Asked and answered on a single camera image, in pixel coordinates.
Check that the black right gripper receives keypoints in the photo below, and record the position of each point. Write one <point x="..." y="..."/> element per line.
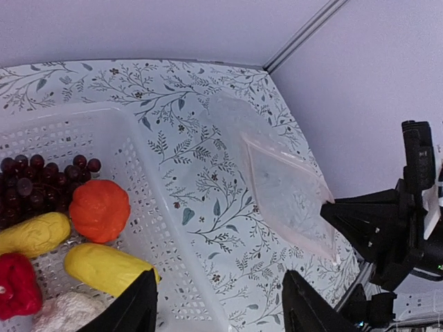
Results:
<point x="387" y="229"/>

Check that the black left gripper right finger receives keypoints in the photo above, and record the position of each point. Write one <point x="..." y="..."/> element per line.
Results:
<point x="305" y="310"/>

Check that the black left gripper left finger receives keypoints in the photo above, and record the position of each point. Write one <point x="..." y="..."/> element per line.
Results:
<point x="134" y="310"/>

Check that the clear zip top bag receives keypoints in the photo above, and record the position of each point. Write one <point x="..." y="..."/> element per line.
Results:
<point x="288" y="191"/>

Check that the red toy bell pepper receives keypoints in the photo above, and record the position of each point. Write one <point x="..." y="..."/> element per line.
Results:
<point x="20" y="293"/>

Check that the yellow toy mango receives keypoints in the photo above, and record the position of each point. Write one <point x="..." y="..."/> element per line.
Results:
<point x="104" y="268"/>

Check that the white toy cauliflower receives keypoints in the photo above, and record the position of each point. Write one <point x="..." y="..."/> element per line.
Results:
<point x="67" y="312"/>

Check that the floral patterned table mat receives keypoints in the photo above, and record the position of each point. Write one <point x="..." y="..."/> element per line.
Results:
<point x="244" y="260"/>

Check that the orange toy pumpkin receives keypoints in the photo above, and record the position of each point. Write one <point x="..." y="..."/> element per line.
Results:
<point x="100" y="210"/>

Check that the dark red grape bunch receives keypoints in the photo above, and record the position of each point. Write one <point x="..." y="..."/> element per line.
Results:
<point x="31" y="186"/>

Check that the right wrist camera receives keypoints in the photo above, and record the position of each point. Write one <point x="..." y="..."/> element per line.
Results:
<point x="423" y="172"/>

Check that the right aluminium corner post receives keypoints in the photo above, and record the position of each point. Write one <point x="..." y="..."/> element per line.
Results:
<point x="320" y="18"/>

